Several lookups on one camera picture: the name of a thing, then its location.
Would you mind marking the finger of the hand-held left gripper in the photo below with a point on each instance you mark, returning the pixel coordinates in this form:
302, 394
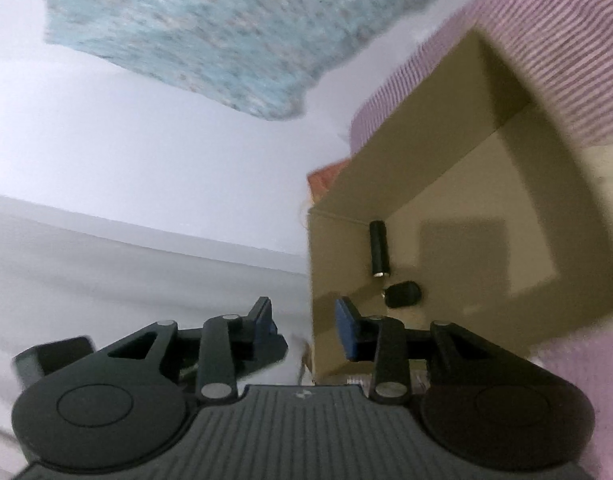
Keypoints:
56, 357

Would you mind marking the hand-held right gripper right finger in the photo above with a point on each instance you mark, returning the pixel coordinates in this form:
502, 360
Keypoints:
347, 331

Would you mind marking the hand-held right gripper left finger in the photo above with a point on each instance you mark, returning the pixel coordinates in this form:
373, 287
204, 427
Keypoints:
264, 321

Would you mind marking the small black cylinder cap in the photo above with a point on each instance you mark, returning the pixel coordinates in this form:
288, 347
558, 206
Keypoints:
402, 295

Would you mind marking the black flashlight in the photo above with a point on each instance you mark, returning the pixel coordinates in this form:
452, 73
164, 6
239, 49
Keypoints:
379, 250

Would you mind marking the brown cardboard box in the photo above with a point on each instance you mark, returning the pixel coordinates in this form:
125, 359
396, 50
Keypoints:
486, 200

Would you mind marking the red patterned gift bag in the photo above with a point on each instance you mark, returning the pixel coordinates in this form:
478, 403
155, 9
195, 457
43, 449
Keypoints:
322, 182

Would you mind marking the blue floral blanket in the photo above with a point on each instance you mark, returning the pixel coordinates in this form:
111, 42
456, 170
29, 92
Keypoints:
211, 25

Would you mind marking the purple checkered tablecloth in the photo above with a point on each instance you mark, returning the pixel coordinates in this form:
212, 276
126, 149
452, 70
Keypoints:
561, 35

